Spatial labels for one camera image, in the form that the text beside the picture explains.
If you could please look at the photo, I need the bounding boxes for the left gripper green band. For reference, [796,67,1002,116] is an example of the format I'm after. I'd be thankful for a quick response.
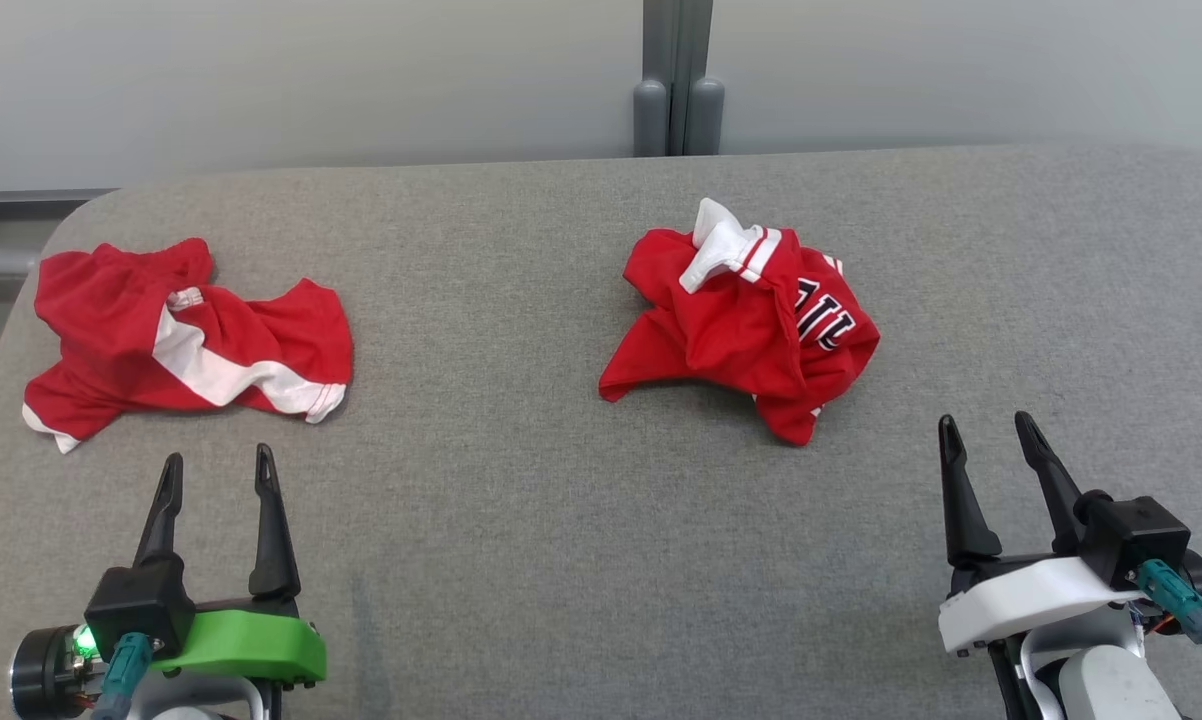
[9,444,328,719]

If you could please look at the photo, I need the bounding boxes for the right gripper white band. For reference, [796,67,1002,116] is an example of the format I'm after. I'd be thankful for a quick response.
[938,411,1202,658]

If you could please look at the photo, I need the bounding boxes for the red shorts with white stripe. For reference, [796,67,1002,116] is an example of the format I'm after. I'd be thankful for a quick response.
[21,237,354,455]

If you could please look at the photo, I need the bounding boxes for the red jersey shirt with lettering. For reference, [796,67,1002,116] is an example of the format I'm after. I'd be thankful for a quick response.
[598,198,881,447]

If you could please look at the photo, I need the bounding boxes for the left camera cable teal plug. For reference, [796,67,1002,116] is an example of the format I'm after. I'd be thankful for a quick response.
[91,631,155,720]

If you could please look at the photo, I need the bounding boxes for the camera cable teal plug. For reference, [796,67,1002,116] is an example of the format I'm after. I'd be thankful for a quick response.
[91,631,155,720]
[1135,559,1202,683]

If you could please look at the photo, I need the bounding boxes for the right camera cable teal plug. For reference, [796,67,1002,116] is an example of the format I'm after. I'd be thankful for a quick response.
[1135,559,1202,683]

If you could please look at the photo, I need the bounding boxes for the grey wall rail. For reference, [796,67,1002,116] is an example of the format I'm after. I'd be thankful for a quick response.
[0,187,118,303]

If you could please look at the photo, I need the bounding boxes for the grey partition post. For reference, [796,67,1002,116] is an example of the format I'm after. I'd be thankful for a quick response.
[632,0,727,158]

